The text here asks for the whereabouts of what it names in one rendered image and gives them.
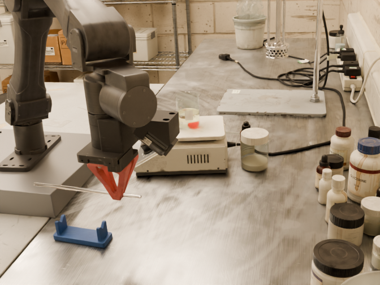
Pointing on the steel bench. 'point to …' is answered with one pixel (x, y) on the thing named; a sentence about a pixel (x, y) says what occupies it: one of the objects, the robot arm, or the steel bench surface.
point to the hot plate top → (205, 130)
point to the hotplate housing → (188, 159)
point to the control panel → (143, 154)
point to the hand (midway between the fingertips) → (117, 194)
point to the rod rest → (82, 234)
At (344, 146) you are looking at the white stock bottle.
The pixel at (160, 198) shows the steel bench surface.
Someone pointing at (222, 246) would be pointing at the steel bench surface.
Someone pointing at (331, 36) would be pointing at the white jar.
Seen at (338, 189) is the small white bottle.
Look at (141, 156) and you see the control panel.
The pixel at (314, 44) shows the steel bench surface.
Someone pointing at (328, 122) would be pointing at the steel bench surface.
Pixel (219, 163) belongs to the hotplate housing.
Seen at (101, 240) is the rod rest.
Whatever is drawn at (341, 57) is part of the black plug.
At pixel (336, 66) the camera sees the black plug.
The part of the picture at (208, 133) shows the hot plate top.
